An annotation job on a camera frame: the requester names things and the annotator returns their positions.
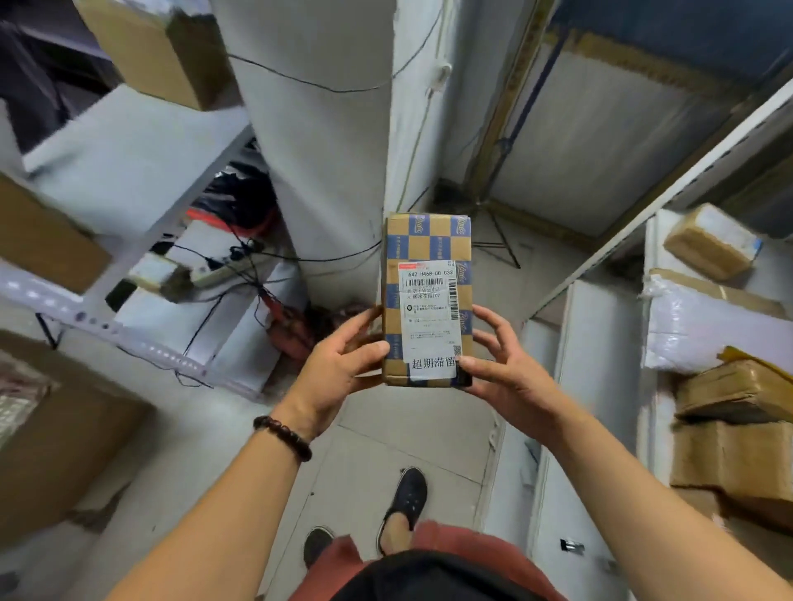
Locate person's right hand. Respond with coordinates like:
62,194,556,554
457,303,571,444

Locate person's left hand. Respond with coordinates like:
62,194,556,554
272,306,392,441

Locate white metal shelf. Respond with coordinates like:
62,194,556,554
482,80,793,601

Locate blue checkered cardboard box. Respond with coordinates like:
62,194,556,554
381,212,474,390

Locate grey bubble mailer parcel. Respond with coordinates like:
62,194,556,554
639,272,793,376

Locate small taped box blue corner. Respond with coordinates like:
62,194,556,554
662,202,763,281

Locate person's right forearm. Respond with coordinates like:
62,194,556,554
548,414,793,601

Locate person's left forearm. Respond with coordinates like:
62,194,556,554
105,427,311,601

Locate person's black shoe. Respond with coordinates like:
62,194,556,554
303,526,335,570
376,467,429,556

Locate person's red trouser leg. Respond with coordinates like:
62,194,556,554
291,535,379,601
415,519,565,601

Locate person's black shirt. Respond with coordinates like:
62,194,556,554
331,551,546,601

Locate big plain cardboard sheet box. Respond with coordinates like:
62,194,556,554
0,173,112,296

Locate red and black floor tool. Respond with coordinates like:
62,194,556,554
266,296,373,362

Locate white power strip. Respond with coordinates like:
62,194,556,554
188,253,261,289

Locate black tripod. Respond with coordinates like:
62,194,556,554
433,123,521,271

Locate black and red bundle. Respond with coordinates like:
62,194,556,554
185,163,277,239

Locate corrugated metal shutter panel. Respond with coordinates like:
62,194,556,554
489,43,738,239

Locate white perforated metal rack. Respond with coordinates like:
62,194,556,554
0,83,255,397

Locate dark bead bracelet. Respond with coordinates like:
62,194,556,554
252,415,314,464

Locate tangled black cables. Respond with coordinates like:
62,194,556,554
117,234,382,388

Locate black wall cable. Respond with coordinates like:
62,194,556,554
226,6,447,95

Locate yellow taped panel frame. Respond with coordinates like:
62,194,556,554
464,0,793,248

